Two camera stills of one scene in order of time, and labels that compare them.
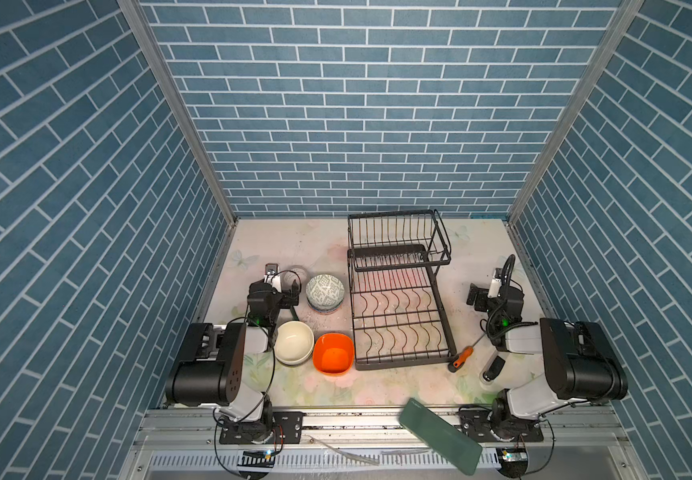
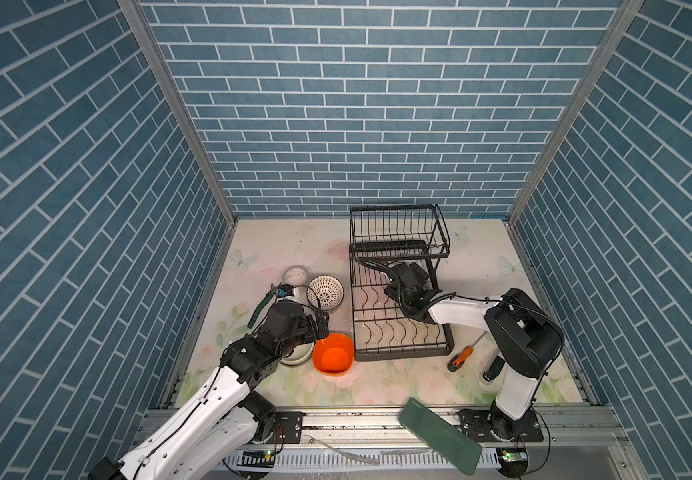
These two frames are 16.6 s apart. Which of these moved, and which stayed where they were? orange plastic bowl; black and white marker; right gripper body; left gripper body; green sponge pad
Moved: left gripper body; right gripper body
Stayed: green sponge pad; orange plastic bowl; black and white marker
